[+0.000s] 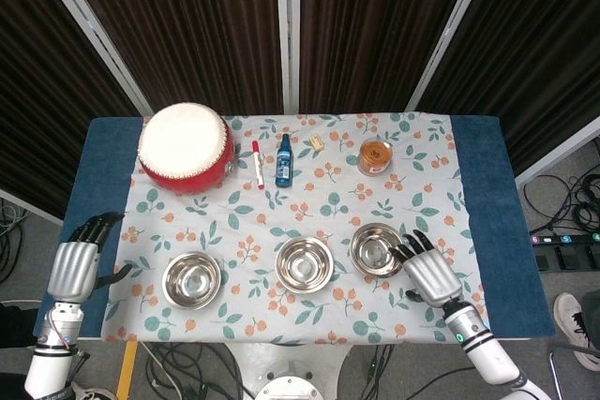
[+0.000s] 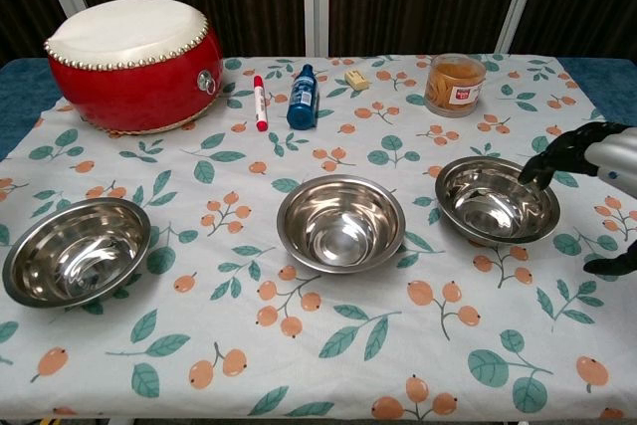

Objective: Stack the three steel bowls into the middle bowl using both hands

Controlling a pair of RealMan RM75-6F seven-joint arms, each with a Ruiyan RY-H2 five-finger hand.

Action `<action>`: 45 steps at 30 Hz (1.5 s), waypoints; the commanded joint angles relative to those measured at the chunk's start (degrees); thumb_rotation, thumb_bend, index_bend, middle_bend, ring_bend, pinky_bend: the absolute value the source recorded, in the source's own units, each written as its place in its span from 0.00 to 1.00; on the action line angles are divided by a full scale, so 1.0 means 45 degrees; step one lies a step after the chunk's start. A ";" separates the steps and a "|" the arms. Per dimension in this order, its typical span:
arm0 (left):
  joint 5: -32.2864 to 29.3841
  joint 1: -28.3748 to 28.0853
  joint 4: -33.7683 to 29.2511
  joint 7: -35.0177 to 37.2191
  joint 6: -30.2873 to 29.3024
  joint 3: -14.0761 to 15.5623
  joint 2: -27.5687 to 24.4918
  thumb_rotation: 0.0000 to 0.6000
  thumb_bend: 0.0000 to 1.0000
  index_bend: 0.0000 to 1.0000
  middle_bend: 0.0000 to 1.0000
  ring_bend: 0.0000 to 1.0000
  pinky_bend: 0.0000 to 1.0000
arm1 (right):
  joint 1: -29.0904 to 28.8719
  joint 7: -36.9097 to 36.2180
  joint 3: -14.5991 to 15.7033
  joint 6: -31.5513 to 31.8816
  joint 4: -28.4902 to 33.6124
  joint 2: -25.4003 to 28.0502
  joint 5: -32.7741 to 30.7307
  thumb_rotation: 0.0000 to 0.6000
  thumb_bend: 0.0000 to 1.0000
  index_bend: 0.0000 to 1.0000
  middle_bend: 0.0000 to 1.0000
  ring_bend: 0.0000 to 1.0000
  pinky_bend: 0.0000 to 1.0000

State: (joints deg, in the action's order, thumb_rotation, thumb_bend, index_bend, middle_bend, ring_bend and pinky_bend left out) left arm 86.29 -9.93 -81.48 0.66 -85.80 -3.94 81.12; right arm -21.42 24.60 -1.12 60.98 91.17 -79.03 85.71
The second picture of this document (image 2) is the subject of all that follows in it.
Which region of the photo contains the red drum white skin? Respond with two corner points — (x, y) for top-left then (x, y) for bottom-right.
(43, 0), (224, 135)

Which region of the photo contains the clear jar of rubber bands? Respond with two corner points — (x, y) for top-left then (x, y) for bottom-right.
(423, 53), (487, 118)

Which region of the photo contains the red white marker pen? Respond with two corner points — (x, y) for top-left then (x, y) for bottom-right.
(252, 75), (269, 133)

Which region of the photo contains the blue plastic bottle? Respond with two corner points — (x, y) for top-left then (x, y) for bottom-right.
(286, 64), (320, 130)

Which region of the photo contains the stainless steel bowl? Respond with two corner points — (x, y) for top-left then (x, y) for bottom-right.
(2, 197), (152, 310)
(434, 155), (562, 246)
(276, 174), (407, 275)

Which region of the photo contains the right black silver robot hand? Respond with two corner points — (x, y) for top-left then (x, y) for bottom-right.
(517, 120), (637, 277)

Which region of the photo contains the woven drum stand ring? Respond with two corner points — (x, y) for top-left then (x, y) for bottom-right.
(82, 113), (210, 139)

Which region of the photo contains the floral fruit print tablecloth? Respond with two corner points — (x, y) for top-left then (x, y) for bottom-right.
(0, 54), (637, 421)

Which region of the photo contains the small yellow eraser box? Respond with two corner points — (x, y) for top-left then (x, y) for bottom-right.
(343, 69), (372, 92)

